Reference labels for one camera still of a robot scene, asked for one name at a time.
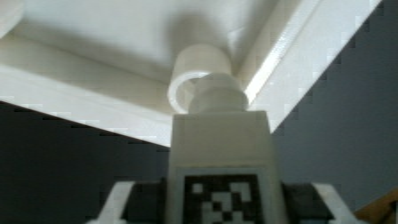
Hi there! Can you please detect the white square tabletop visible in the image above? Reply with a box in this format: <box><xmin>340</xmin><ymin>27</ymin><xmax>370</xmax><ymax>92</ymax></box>
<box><xmin>0</xmin><ymin>0</ymin><xmax>382</xmax><ymax>145</ymax></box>

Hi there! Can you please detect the white table leg with tag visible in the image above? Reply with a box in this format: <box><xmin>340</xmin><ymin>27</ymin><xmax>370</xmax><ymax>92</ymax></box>
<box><xmin>165</xmin><ymin>74</ymin><xmax>288</xmax><ymax>224</ymax></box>

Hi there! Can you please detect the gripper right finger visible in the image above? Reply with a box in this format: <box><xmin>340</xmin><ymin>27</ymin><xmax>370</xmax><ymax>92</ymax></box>
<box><xmin>313</xmin><ymin>183</ymin><xmax>368</xmax><ymax>224</ymax></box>

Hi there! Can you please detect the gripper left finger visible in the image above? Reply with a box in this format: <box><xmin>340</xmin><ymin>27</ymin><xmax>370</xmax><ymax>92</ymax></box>
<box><xmin>87</xmin><ymin>181</ymin><xmax>135</xmax><ymax>224</ymax></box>

